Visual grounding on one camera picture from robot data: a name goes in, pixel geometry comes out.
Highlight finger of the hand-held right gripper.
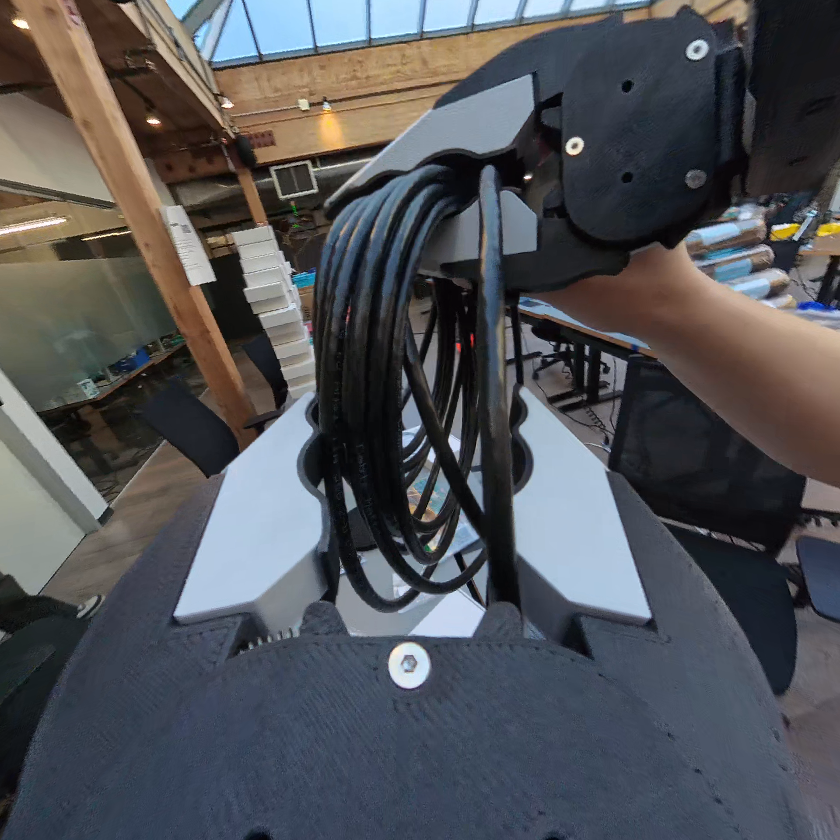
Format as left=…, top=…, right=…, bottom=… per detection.
left=323, top=72, right=540, bottom=221
left=416, top=189, right=546, bottom=278

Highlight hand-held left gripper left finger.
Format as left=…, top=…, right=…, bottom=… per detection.
left=172, top=392, right=343, bottom=641

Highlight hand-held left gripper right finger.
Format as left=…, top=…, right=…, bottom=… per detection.
left=489, top=387, right=652, bottom=641

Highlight long black cable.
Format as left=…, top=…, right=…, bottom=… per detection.
left=314, top=164, right=521, bottom=613

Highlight person's right forearm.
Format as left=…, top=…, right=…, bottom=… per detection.
left=525, top=239, right=840, bottom=487

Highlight long grey desk black legs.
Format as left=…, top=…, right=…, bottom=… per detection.
left=518, top=298, right=657, bottom=409

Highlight packaged yellow multimeter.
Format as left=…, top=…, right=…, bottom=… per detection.
left=406, top=459, right=481, bottom=553

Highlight stack of dark rolled mats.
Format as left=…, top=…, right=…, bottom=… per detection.
left=686, top=217, right=798, bottom=309

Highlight white vent grille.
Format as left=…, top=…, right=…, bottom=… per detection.
left=269, top=161, right=320, bottom=201

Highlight white paper notice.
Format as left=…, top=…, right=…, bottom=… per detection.
left=161, top=205, right=217, bottom=286

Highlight wooden post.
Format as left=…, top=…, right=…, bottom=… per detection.
left=13, top=0, right=258, bottom=448
left=226, top=144, right=270, bottom=227

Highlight metal air duct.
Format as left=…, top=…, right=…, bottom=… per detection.
left=171, top=154, right=395, bottom=217

